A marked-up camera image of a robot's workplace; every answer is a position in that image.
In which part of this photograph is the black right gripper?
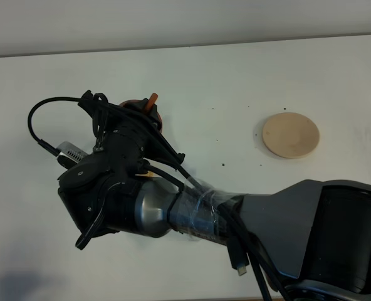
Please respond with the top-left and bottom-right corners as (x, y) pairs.
(78, 91), (185, 176)

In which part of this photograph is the brown clay teapot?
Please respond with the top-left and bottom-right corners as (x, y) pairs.
(119, 93), (163, 133)

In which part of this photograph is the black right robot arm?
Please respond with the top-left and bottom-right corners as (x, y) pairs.
(58, 92), (371, 300)

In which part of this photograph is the beige round teapot coaster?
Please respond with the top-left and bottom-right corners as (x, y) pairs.
(262, 112), (320, 159)

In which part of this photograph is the black right camera cable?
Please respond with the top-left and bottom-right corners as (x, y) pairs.
(28, 96), (293, 301)

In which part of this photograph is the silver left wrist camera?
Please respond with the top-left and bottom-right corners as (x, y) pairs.
(56, 141), (88, 169)

